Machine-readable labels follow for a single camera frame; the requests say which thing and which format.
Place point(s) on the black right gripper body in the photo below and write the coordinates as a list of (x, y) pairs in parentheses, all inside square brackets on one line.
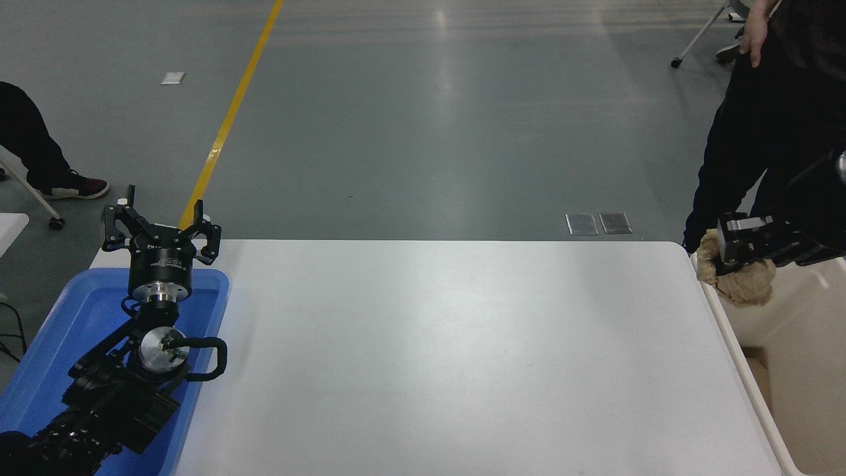
[(803, 246)]

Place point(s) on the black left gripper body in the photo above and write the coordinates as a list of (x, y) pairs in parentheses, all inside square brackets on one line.
[(160, 264)]

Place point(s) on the tan paper ball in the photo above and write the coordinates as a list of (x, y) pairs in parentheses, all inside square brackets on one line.
[(750, 285)]

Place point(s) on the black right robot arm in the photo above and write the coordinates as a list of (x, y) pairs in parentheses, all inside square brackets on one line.
[(819, 198)]

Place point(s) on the standing person's hand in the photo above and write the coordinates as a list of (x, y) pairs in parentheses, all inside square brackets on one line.
[(753, 36)]

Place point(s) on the white chair leg with caster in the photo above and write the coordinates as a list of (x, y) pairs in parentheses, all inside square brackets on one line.
[(39, 198)]

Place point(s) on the standing person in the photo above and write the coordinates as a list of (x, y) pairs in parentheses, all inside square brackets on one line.
[(767, 132)]

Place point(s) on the blue plastic tray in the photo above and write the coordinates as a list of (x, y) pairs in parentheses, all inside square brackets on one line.
[(73, 317)]

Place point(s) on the small white side table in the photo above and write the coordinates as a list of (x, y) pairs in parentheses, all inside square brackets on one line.
[(10, 231)]

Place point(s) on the large pale bin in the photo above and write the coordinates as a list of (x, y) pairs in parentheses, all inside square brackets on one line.
[(793, 370)]

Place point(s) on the metal floor plate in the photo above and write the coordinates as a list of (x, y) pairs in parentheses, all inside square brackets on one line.
[(582, 224), (615, 223)]

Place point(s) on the white wheeled chair base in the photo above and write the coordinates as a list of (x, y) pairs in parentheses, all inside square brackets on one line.
[(700, 33)]

